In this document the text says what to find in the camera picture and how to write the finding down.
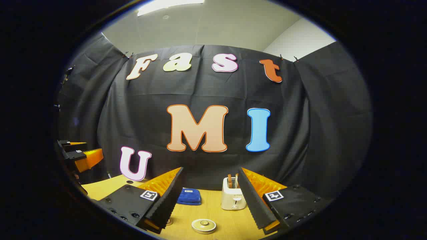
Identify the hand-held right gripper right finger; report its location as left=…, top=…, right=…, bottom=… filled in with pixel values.
left=236, top=167, right=334, bottom=235

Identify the black backdrop cloth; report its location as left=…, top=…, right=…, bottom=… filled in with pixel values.
left=55, top=33, right=372, bottom=200

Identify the blue folded towel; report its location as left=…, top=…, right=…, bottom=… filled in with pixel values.
left=176, top=188, right=202, bottom=206

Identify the white teacup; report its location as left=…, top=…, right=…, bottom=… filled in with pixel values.
left=191, top=221, right=217, bottom=235

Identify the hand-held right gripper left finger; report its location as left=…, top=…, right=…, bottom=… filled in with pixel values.
left=95, top=167, right=185, bottom=234

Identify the ceiling light panel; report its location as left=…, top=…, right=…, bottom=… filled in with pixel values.
left=137, top=0, right=204, bottom=16

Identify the white toaster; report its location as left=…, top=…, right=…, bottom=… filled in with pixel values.
left=221, top=177, right=247, bottom=211

